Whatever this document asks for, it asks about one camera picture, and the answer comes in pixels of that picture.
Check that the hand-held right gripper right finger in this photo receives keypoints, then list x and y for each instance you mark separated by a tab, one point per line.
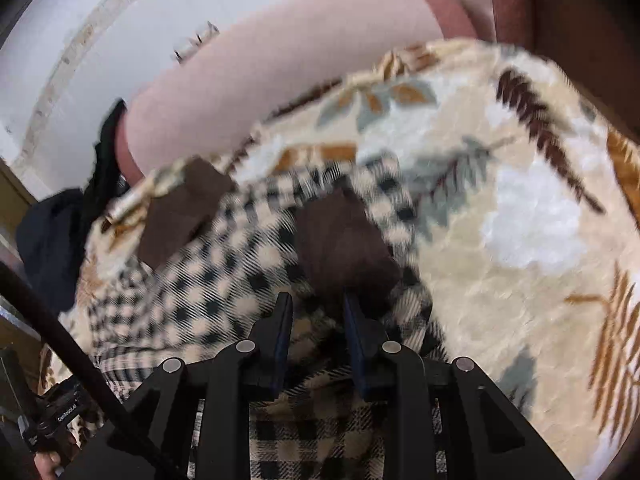
353	345

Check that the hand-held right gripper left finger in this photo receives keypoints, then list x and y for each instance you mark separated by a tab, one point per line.
283	340

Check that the checked beige and black coat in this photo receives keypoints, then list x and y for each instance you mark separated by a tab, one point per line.
225	270

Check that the person's left hand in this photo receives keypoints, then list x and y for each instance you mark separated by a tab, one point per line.
47	465

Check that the leaf print fleece blanket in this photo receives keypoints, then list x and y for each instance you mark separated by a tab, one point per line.
500	270

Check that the dark navy cloth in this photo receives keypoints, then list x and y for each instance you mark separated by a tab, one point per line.
50	245

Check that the black cloth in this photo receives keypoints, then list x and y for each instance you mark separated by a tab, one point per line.
107	160

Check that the brown headboard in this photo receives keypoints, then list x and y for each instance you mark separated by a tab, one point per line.
575	15

